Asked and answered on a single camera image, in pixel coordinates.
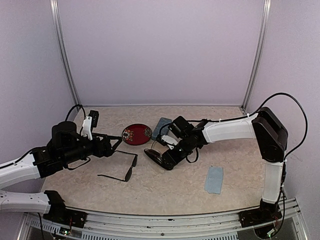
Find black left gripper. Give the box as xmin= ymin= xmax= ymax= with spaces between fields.
xmin=61 ymin=132 xmax=122 ymax=165

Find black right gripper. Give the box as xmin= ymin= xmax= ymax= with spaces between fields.
xmin=160 ymin=136 xmax=193 ymax=168

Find blue-grey hard glasses case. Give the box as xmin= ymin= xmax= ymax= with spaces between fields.
xmin=151 ymin=117 xmax=172 ymax=141

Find black glasses case beige lining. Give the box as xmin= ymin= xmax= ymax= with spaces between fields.
xmin=143 ymin=148 xmax=175 ymax=171

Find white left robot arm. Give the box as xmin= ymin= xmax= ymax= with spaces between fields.
xmin=0 ymin=121 xmax=122 ymax=223

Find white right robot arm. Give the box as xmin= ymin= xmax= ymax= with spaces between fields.
xmin=160 ymin=107 xmax=288 ymax=222

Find red floral plate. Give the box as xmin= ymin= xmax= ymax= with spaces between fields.
xmin=121 ymin=123 xmax=153 ymax=146

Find folded blue cloth pouch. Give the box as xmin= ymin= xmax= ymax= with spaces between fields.
xmin=204 ymin=166 xmax=224 ymax=195

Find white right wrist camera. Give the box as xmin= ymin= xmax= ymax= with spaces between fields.
xmin=157 ymin=135 xmax=178 ymax=150

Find black frame sunglasses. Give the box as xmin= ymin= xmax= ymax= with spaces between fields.
xmin=97 ymin=150 xmax=138 ymax=182

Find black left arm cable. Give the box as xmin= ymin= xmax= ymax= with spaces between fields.
xmin=0 ymin=104 xmax=87 ymax=166

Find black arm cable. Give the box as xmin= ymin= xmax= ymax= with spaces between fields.
xmin=0 ymin=104 xmax=87 ymax=166
xmin=157 ymin=92 xmax=309 ymax=163

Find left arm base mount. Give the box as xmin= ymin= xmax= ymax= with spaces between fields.
xmin=43 ymin=190 xmax=87 ymax=229

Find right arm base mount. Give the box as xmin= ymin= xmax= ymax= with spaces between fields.
xmin=238 ymin=199 xmax=283 ymax=228

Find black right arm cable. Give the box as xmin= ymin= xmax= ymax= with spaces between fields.
xmin=157 ymin=92 xmax=309 ymax=163

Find left metal corner post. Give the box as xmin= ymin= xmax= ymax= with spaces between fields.
xmin=49 ymin=0 xmax=81 ymax=104

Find metal corner post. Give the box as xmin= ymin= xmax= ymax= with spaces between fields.
xmin=241 ymin=0 xmax=272 ymax=112
xmin=49 ymin=0 xmax=81 ymax=104

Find right metal corner post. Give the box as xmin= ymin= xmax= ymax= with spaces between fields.
xmin=241 ymin=0 xmax=272 ymax=112

